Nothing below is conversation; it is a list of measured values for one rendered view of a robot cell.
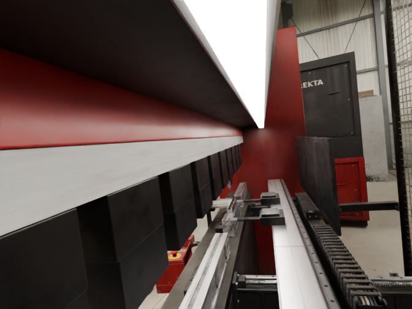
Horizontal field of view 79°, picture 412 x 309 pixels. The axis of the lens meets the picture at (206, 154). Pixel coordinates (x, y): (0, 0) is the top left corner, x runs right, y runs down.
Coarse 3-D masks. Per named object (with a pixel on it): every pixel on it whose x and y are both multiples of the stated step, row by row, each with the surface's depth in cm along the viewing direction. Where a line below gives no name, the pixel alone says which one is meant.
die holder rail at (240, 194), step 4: (240, 184) 224; (244, 184) 222; (240, 188) 207; (244, 188) 207; (236, 192) 193; (240, 192) 192; (244, 192) 205; (236, 196) 184; (240, 196) 183; (244, 196) 204; (240, 204) 185
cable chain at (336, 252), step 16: (320, 240) 80; (336, 240) 77; (336, 256) 67; (352, 256) 66; (336, 272) 63; (352, 272) 60; (352, 288) 54; (368, 288) 53; (352, 304) 52; (368, 304) 50; (384, 304) 48
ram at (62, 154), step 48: (0, 48) 19; (0, 96) 19; (48, 96) 23; (96, 96) 30; (144, 96) 42; (0, 144) 18; (48, 144) 23; (96, 144) 29; (144, 144) 40; (192, 144) 67; (0, 192) 18; (48, 192) 22; (96, 192) 28
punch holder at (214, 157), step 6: (210, 156) 88; (216, 156) 99; (210, 162) 88; (216, 162) 98; (210, 168) 89; (216, 168) 97; (210, 174) 89; (216, 174) 96; (210, 180) 89; (216, 180) 94; (216, 186) 93; (216, 192) 92; (216, 198) 91
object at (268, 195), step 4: (268, 192) 153; (272, 192) 151; (264, 196) 145; (268, 196) 144; (272, 196) 144; (276, 196) 145; (236, 200) 153; (240, 200) 152; (244, 200) 151; (248, 200) 150; (252, 200) 149; (256, 200) 149; (260, 200) 148; (264, 200) 144; (268, 200) 143; (272, 200) 143; (276, 200) 142; (264, 204) 144; (268, 204) 143
